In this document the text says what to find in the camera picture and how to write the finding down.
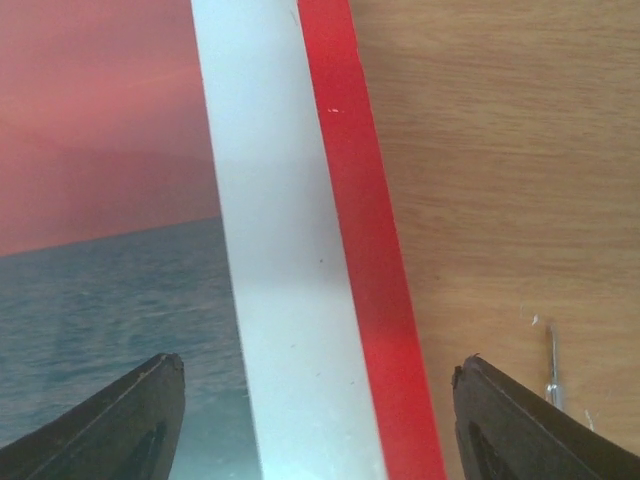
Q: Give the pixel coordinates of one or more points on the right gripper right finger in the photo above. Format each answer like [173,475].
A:
[506,431]

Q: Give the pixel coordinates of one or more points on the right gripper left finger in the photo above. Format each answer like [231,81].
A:
[128,430]

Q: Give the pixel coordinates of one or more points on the small clear-handled screwdriver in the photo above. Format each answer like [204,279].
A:
[554,390]

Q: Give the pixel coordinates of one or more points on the red picture frame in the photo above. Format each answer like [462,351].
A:
[392,351]

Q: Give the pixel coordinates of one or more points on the red sunset photo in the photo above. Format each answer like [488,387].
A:
[112,242]

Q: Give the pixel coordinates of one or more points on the white mat board with glass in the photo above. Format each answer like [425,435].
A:
[311,400]

